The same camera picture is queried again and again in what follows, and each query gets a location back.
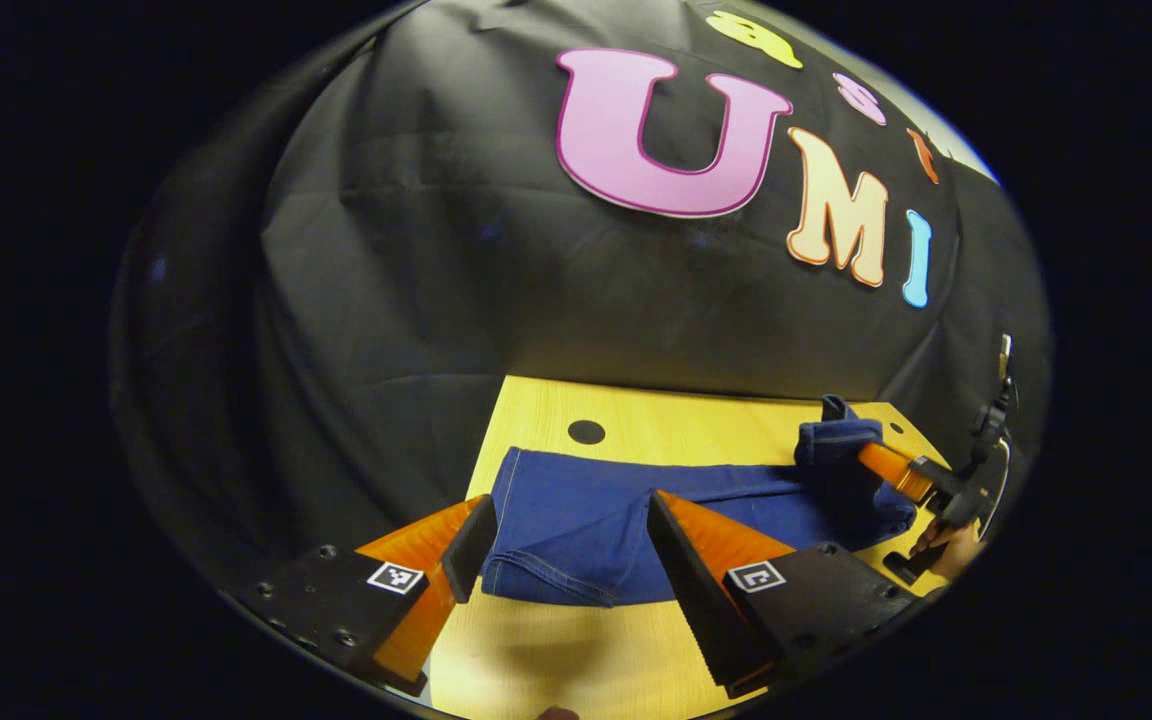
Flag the black backdrop cloth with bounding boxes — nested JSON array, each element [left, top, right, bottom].
[[111, 0, 1052, 601]]

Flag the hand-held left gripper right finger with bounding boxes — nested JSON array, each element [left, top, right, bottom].
[[646, 490, 922, 701]]

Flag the blue denim jeans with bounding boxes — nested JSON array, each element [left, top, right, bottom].
[[481, 395, 919, 609]]

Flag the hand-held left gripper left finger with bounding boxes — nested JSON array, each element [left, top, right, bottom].
[[236, 493, 499, 698]]

